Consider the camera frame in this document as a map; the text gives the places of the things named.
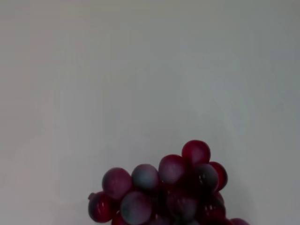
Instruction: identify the red grape bunch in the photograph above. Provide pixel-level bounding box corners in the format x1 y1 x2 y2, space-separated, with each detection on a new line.
88 139 252 225

